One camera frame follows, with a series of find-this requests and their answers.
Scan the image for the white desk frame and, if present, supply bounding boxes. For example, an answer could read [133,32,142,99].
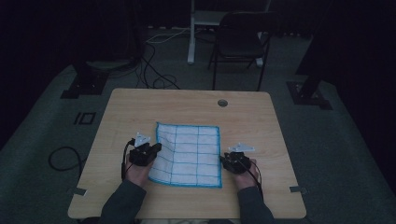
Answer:
[187,0,272,68]

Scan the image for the person's right hand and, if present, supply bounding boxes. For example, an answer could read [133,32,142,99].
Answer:
[231,159,261,191]

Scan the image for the black tangled floor cables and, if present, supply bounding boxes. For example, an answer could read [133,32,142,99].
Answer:
[135,40,182,91]

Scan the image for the white floor cable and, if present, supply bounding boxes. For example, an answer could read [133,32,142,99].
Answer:
[145,27,191,45]

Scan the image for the black stand with base plate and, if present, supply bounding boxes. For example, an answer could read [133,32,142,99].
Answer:
[286,0,333,111]
[60,60,110,100]

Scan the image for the grey round stand base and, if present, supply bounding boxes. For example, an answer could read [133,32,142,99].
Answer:
[85,58,135,72]

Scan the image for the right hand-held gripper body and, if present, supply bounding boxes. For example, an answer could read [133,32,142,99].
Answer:
[223,142,256,175]

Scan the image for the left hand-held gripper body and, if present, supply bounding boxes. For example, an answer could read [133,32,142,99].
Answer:
[128,132,156,167]

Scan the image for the person's left hand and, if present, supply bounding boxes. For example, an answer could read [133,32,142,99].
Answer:
[124,155,154,189]

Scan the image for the black folding chair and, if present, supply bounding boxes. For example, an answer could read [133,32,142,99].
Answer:
[207,11,283,92]

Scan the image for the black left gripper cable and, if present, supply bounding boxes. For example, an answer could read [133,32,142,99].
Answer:
[120,139,136,182]

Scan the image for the white cloth with blue edge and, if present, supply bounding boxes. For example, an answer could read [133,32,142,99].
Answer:
[148,121,223,189]

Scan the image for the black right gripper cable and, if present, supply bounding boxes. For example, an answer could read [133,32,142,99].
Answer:
[237,154,265,202]

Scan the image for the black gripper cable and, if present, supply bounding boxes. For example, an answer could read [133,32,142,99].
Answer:
[237,154,265,202]
[120,139,136,182]

